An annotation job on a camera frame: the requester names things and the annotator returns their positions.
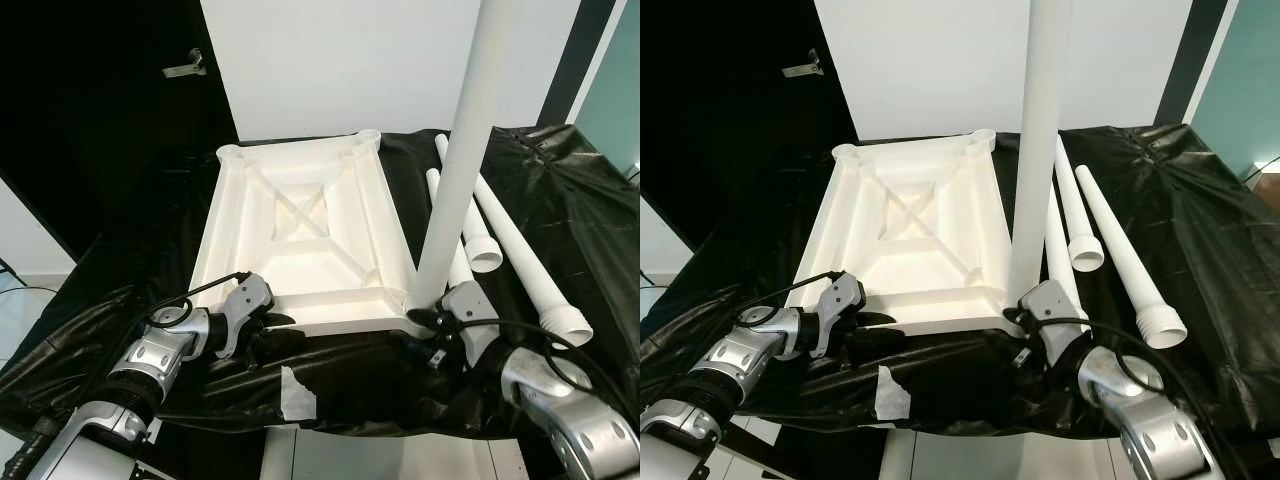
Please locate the teal glass panel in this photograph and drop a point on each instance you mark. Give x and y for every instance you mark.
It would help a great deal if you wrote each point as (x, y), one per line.
(625, 90)
(1250, 80)

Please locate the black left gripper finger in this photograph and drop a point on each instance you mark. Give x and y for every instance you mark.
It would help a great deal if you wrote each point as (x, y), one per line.
(881, 317)
(282, 318)

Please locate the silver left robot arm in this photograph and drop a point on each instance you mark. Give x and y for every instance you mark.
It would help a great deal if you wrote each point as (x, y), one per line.
(150, 360)
(740, 365)

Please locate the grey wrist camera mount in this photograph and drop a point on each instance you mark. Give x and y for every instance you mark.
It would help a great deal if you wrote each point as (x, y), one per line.
(240, 310)
(838, 310)
(1050, 305)
(465, 305)

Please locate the black plastic table cover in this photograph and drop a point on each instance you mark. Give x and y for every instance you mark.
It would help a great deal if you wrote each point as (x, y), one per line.
(1210, 240)
(570, 230)

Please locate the black door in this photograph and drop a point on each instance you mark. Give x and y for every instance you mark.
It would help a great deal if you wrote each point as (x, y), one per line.
(90, 120)
(730, 120)

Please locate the white plastic table top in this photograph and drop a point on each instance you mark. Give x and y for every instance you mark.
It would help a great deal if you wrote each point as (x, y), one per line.
(900, 270)
(300, 270)

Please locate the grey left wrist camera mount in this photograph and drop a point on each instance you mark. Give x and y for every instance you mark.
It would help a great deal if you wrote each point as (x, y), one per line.
(240, 310)
(838, 310)

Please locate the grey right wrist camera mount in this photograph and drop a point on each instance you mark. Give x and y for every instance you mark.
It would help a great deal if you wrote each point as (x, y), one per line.
(1050, 305)
(465, 305)

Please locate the white tapered table leg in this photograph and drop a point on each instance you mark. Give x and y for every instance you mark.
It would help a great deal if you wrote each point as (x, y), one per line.
(1060, 250)
(433, 190)
(1125, 250)
(485, 245)
(1080, 220)
(530, 260)
(465, 150)
(1040, 150)

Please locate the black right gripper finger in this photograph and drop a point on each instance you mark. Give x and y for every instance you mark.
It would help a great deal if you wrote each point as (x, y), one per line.
(1017, 320)
(423, 320)

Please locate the black wall pillar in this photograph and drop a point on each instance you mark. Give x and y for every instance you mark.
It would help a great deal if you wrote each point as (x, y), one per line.
(1192, 60)
(580, 60)

